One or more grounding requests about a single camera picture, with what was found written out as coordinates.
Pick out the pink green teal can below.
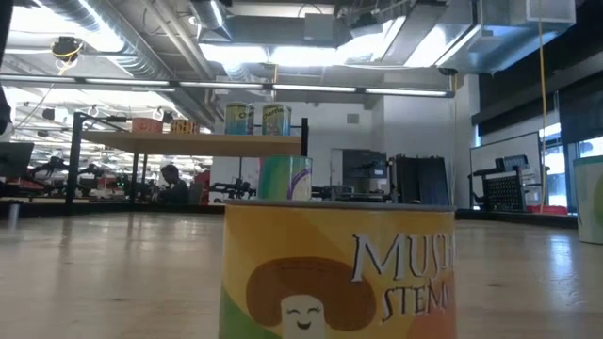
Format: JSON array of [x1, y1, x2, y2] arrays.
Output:
[[257, 155, 314, 202]]

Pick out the tall yellow blue gradient can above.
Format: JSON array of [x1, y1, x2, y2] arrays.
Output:
[[261, 103, 293, 137], [223, 102, 256, 137]]

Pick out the yellow mushroom can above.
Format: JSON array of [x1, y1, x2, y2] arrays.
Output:
[[219, 200, 459, 339]]

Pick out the yellow bean-pattern can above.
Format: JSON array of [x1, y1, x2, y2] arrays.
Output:
[[170, 119, 201, 136]]

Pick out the orange white can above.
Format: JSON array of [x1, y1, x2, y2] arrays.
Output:
[[131, 117, 164, 135]]

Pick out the red cabinet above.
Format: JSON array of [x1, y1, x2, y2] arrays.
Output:
[[191, 169, 212, 205]]

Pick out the black folding panels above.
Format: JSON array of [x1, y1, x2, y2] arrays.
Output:
[[391, 153, 452, 206]]

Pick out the long ceiling light strip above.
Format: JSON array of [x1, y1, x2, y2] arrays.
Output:
[[0, 73, 456, 99]]

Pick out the person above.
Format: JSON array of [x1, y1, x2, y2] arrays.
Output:
[[151, 163, 192, 206]]

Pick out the whiteboard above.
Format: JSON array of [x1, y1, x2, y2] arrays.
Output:
[[469, 131, 544, 208]]

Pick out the black equipment cart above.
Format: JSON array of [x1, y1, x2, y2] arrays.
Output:
[[470, 153, 551, 212]]

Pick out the red bin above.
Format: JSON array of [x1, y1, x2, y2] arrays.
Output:
[[526, 203, 569, 217]]

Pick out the dark computer monitor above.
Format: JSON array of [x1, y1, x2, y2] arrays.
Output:
[[0, 141, 36, 181]]

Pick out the dark wall monitor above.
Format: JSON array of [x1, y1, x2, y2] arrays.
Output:
[[341, 149, 389, 181]]

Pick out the wooden shelf with black frame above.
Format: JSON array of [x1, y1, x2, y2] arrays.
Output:
[[63, 111, 311, 217]]

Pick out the large rectangular silver duct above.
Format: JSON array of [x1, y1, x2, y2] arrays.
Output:
[[343, 0, 577, 75]]

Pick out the black yellow cord reel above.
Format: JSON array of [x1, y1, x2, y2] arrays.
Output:
[[50, 36, 85, 63]]

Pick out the grey metal post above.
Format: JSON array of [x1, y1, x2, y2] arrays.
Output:
[[7, 202, 22, 233]]

